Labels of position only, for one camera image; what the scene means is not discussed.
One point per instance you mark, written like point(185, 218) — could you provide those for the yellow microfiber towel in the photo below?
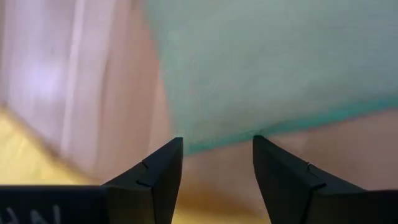
point(31, 155)

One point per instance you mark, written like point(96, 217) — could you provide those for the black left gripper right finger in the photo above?
point(295, 199)

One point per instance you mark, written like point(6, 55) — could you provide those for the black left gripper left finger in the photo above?
point(124, 205)

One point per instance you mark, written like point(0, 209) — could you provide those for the pale green towel teal edge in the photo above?
point(264, 62)

